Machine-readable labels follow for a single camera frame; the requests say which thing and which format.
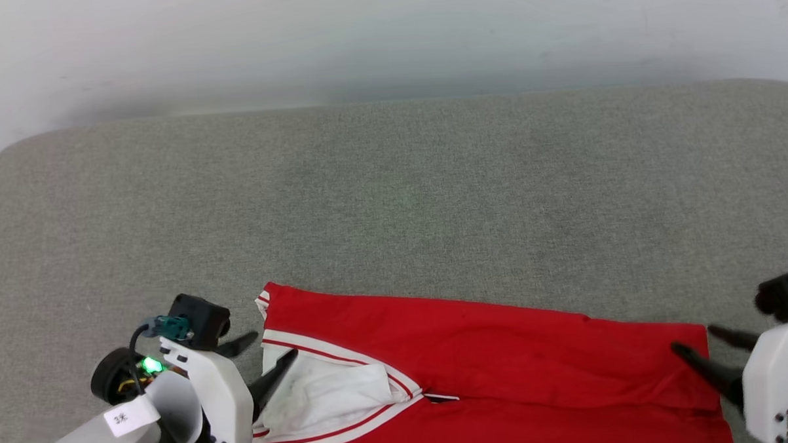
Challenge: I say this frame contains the teal cable connector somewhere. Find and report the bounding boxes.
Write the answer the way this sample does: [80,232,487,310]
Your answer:
[141,314,194,342]

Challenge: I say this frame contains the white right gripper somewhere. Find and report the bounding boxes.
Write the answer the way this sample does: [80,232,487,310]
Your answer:
[671,316,788,443]

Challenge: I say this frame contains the red white basketball jersey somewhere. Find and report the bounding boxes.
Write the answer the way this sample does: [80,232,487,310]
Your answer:
[242,265,736,443]

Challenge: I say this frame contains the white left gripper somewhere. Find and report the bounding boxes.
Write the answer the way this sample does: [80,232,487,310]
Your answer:
[160,330,302,443]

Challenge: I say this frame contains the grey fabric sofa cushion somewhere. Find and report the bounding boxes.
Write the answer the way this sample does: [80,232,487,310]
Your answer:
[0,77,788,443]

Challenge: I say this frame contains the white paper label sticker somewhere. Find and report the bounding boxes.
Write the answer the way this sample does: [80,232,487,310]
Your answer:
[104,395,161,437]

